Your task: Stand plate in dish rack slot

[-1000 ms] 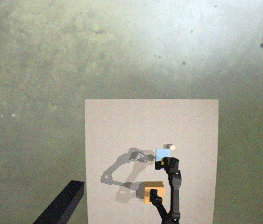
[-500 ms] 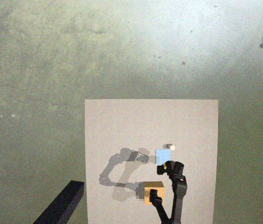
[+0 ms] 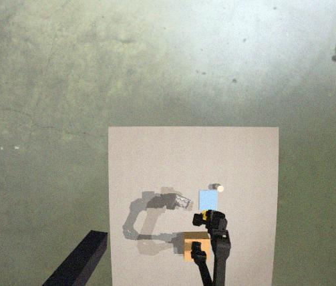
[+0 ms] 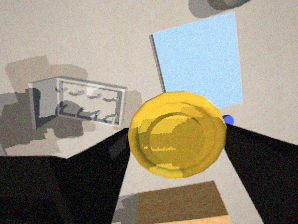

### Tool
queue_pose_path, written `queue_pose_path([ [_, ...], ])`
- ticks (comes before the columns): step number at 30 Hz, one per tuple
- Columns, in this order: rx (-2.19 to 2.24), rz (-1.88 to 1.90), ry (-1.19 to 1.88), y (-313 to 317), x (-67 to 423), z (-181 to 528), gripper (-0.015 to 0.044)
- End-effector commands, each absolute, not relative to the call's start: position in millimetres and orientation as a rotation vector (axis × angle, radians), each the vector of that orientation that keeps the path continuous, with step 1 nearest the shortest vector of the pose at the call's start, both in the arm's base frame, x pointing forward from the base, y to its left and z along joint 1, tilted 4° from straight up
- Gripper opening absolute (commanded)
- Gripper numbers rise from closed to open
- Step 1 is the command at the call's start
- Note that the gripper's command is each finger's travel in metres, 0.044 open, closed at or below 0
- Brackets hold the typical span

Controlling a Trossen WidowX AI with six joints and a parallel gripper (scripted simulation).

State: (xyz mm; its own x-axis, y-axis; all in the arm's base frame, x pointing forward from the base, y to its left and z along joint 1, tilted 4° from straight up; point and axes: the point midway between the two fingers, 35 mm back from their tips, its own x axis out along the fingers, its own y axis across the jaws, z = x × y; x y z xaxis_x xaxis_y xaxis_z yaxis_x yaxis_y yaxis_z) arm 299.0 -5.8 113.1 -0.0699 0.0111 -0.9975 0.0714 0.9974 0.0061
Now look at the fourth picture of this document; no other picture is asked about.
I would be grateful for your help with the light blue flat mat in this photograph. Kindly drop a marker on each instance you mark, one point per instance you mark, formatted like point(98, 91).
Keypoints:
point(202, 58)

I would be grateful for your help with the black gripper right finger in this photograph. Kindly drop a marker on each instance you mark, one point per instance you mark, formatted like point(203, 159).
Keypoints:
point(268, 169)

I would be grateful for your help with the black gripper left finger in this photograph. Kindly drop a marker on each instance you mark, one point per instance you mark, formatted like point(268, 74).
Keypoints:
point(85, 188)

